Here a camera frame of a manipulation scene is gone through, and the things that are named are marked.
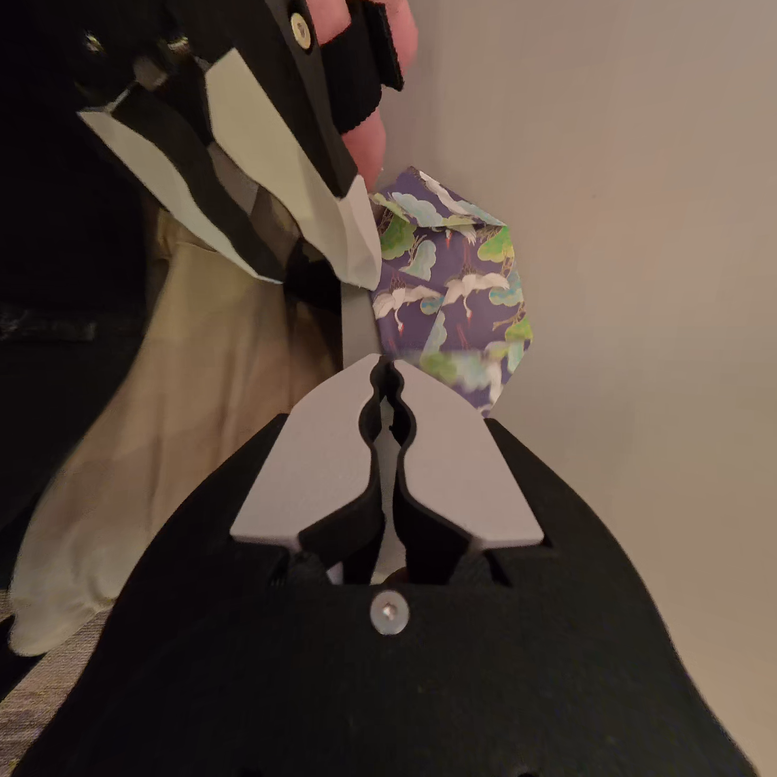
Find purple crane-patterned origami paper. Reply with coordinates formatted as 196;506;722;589
367;167;535;420

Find beige trousers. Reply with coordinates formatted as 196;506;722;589
9;206;347;656

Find person's left hand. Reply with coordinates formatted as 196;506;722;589
306;0;420;186

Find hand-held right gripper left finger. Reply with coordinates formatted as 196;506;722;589
229;354;387;585

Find black clothing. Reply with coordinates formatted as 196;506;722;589
0;109;159;590

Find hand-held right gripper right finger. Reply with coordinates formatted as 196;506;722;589
387;359;544;585

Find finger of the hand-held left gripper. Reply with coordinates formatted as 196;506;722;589
78;88;289;286
203;47;384;292

